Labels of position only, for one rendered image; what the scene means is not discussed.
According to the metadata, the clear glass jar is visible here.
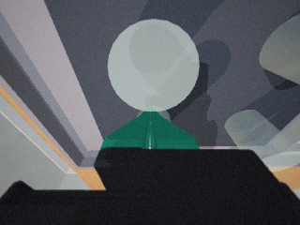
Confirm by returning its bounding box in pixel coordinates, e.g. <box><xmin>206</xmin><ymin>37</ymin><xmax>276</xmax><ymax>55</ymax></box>
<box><xmin>224</xmin><ymin>110</ymin><xmax>300</xmax><ymax>173</ymax></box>
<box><xmin>260</xmin><ymin>14</ymin><xmax>300</xmax><ymax>84</ymax></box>
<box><xmin>137</xmin><ymin>111</ymin><xmax>171</xmax><ymax>149</ymax></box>
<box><xmin>108</xmin><ymin>19</ymin><xmax>200</xmax><ymax>112</ymax></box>

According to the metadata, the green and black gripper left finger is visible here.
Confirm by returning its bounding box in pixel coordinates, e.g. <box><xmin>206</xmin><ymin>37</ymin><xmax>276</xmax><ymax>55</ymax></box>
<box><xmin>100</xmin><ymin>111</ymin><xmax>150</xmax><ymax>149</ymax></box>

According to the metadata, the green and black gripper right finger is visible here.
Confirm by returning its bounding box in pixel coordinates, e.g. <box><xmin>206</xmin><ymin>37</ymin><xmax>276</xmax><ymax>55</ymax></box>
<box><xmin>150</xmin><ymin>112</ymin><xmax>200</xmax><ymax>149</ymax></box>

